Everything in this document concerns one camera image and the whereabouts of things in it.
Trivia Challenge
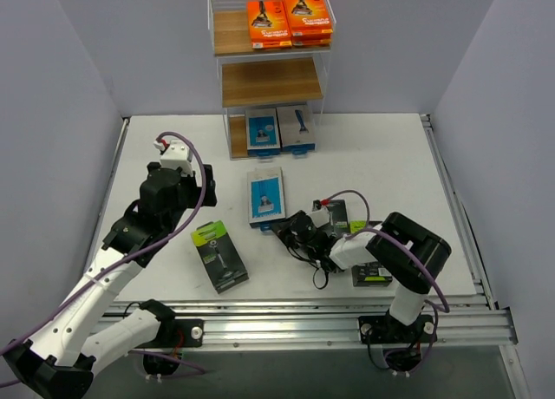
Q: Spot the grey blue razor box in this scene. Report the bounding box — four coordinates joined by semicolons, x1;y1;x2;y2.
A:
276;105;317;154

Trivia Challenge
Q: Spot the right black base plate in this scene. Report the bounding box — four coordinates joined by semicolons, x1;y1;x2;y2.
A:
358;313;437;345

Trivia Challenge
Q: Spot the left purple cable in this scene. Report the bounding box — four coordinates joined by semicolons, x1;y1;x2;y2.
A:
0;131;207;385

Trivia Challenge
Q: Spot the white wire wooden shelf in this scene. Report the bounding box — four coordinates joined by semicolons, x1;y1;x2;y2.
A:
207;0;336;160

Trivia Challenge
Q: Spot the purple cable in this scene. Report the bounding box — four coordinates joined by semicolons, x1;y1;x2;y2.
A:
324;189;451;372
0;131;207;385

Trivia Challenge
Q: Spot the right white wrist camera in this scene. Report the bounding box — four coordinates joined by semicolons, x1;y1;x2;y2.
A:
309;199;330;228

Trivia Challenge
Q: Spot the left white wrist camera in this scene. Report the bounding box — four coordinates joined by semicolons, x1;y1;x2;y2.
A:
153;140;193;176

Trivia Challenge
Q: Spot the black box with face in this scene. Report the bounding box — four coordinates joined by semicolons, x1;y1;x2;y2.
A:
351;244;393;287

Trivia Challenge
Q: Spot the large orange Fusion5 razor box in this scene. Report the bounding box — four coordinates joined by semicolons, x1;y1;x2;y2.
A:
246;0;292;50

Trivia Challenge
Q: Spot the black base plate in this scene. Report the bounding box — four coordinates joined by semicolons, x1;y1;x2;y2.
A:
358;313;437;345
172;318;205;349

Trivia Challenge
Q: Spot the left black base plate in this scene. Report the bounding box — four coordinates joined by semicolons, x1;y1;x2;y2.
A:
172;318;205;349

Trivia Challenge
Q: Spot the black green razor box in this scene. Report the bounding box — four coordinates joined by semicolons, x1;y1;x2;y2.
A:
191;220;249;294
323;199;349;238

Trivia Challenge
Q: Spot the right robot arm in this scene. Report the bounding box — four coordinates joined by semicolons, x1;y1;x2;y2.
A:
271;211;452;341

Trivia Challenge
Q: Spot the blue Harry's box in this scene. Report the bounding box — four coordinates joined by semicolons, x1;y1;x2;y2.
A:
247;167;286;232
245;108;281;157

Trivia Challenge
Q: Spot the black green razor box front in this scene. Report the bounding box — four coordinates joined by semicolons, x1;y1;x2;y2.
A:
191;220;249;294

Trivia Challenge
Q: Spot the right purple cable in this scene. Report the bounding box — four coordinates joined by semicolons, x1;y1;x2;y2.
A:
324;189;451;372

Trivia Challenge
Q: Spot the orange razor box on shelf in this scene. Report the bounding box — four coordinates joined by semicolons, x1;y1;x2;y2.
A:
291;34;332;48

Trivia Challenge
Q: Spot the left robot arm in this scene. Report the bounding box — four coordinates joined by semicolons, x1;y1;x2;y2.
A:
3;162;217;398

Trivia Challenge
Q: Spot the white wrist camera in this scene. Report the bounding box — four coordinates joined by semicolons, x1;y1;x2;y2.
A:
153;140;193;176
309;199;330;228

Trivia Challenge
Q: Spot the narrow orange Fusion5 razor box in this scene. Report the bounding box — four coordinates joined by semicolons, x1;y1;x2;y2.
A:
284;0;333;37

